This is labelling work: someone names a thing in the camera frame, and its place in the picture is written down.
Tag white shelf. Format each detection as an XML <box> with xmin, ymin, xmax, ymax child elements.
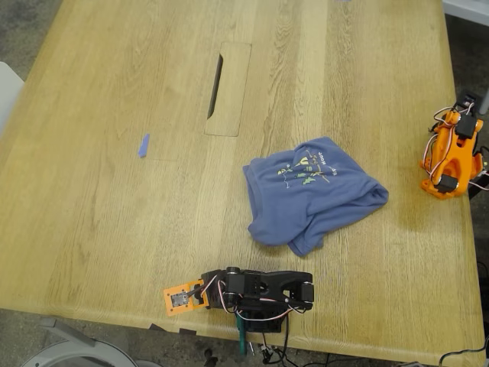
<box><xmin>442</xmin><ymin>0</ymin><xmax>489</xmax><ymax>28</ymax></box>

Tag white chair seat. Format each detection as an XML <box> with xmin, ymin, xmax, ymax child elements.
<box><xmin>0</xmin><ymin>60</ymin><xmax>26</xmax><ymax>135</ymax></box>

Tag wooden cable hatch lid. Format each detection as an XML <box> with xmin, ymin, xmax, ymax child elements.
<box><xmin>204</xmin><ymin>41</ymin><xmax>253</xmax><ymax>138</ymax></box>

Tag black floor cable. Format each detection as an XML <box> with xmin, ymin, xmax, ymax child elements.
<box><xmin>261</xmin><ymin>332</ymin><xmax>345</xmax><ymax>367</ymax></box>

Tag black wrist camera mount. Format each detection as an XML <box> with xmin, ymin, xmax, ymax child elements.
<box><xmin>460</xmin><ymin>91</ymin><xmax>478</xmax><ymax>115</ymax></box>

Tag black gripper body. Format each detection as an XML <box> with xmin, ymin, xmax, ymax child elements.
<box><xmin>198</xmin><ymin>269</ymin><xmax>230</xmax><ymax>310</ymax></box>

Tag black perforated arm base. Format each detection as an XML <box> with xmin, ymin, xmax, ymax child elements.
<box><xmin>233</xmin><ymin>307</ymin><xmax>287</xmax><ymax>334</ymax></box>

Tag thin black looped cable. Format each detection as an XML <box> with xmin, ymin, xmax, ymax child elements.
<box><xmin>438</xmin><ymin>336</ymin><xmax>489</xmax><ymax>367</ymax></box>

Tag teal table clamp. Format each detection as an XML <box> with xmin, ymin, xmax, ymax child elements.
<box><xmin>235</xmin><ymin>315</ymin><xmax>249</xmax><ymax>356</ymax></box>

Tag white round stool base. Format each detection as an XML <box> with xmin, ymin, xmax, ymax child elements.
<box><xmin>21</xmin><ymin>317</ymin><xmax>161</xmax><ymax>367</ymax></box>

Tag blue printed T-shirt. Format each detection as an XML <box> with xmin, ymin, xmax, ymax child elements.
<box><xmin>242</xmin><ymin>136</ymin><xmax>390</xmax><ymax>258</ymax></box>

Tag orange perforated arm base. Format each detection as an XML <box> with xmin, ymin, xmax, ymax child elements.
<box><xmin>419</xmin><ymin>179</ymin><xmax>465</xmax><ymax>200</ymax></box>

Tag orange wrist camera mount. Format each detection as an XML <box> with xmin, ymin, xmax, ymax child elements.
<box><xmin>163</xmin><ymin>278</ymin><xmax>210</xmax><ymax>317</ymax></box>

